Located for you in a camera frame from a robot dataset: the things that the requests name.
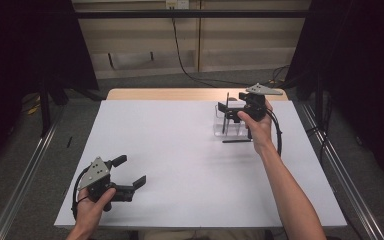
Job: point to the metal floor rail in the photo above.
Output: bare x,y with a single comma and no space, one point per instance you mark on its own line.
363,206
23,180

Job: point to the black horizontal frame bar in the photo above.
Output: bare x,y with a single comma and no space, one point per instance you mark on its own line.
186,14

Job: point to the person's right hand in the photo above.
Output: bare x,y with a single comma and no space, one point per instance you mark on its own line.
260,133

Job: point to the person's left hand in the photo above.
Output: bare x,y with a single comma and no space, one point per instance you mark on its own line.
91,213

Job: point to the clear plastic organizer box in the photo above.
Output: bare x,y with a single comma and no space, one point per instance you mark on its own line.
235,128

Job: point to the white wall outlet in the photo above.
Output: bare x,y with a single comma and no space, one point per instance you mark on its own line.
177,4

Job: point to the white table cover sheet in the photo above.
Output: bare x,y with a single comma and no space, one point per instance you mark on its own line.
186,186

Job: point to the black stand post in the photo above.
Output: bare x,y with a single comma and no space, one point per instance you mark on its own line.
44,106

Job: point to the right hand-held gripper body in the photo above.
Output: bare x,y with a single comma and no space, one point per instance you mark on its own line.
258,106

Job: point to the small black floor object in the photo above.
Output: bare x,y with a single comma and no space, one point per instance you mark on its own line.
69,142

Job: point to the wooden table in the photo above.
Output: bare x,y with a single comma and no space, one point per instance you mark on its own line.
180,94

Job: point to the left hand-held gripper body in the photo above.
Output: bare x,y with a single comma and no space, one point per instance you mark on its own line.
95,173

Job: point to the black curtain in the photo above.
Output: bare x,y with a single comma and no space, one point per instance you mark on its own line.
363,66
20,50

